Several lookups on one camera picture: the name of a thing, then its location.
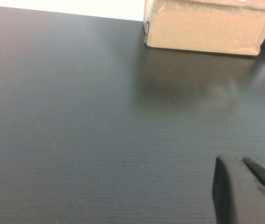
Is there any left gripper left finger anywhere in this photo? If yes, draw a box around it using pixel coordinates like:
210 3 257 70
211 154 265 224

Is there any brown cardboard box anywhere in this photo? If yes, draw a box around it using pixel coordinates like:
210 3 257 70
143 0 265 56

